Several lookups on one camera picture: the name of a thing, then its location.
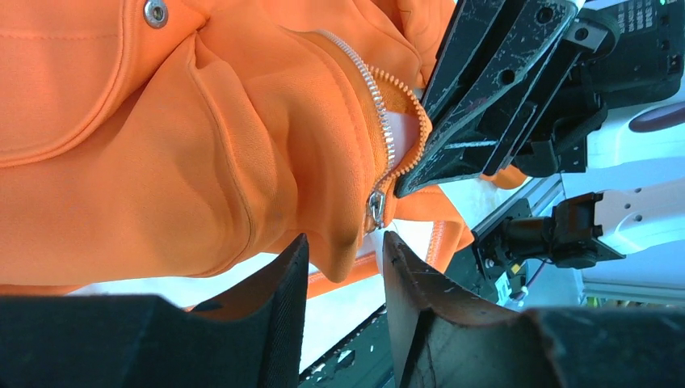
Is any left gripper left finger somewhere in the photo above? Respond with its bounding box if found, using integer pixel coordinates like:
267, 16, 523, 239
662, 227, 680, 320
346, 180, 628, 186
1, 235, 309, 387

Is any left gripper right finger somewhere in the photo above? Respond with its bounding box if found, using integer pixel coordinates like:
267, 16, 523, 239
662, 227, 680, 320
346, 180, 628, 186
383, 232, 684, 387

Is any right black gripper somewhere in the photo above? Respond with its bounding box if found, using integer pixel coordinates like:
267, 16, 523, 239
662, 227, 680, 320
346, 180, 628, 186
394, 1, 620, 197

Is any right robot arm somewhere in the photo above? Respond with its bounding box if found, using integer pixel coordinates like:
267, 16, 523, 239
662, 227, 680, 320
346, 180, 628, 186
395, 1, 684, 269

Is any orange zip jacket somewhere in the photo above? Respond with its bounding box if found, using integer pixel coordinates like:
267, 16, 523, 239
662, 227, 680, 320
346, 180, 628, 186
0, 0, 531, 312

